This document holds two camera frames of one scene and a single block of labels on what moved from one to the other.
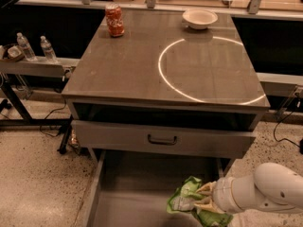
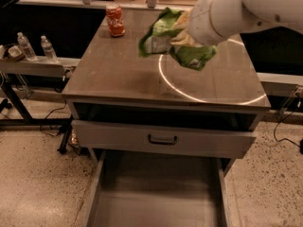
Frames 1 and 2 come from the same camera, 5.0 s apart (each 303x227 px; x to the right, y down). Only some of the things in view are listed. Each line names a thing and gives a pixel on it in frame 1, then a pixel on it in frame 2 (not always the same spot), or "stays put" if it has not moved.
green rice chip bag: [184, 199] → [158, 38]
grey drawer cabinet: [165, 88] stays put
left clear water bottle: [24, 43] stays put
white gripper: [222, 193] → [204, 22]
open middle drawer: [133, 189] stays put
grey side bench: [43, 67] stays put
